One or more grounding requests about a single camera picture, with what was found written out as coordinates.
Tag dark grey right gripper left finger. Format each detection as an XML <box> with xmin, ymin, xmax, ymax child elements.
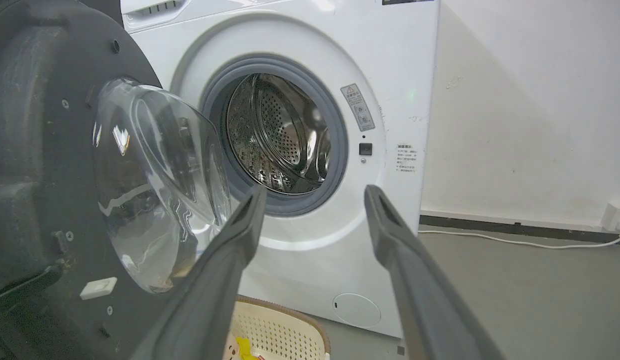
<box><xmin>131</xmin><ymin>185</ymin><xmax>267</xmax><ymax>360</ymax></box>

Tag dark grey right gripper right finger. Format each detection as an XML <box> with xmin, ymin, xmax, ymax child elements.
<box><xmin>364</xmin><ymin>184</ymin><xmax>505</xmax><ymax>360</ymax></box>

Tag dark grey washing machine door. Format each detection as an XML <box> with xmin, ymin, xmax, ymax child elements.
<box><xmin>0</xmin><ymin>0</ymin><xmax>232</xmax><ymax>360</ymax></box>

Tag white front-load washing machine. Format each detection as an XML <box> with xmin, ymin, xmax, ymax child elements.
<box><xmin>121</xmin><ymin>0</ymin><xmax>440</xmax><ymax>339</ymax></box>

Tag yellow toy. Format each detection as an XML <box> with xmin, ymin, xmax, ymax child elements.
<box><xmin>235</xmin><ymin>336</ymin><xmax>260</xmax><ymax>360</ymax></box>

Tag cream perforated laundry basket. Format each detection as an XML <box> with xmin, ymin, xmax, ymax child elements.
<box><xmin>225</xmin><ymin>295</ymin><xmax>331</xmax><ymax>360</ymax></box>

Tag white power cable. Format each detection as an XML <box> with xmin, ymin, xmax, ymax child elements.
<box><xmin>418</xmin><ymin>229</ymin><xmax>620</xmax><ymax>250</ymax></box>

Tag white wall socket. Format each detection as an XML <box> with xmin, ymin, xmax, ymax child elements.
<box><xmin>601</xmin><ymin>201</ymin><xmax>620</xmax><ymax>240</ymax></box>

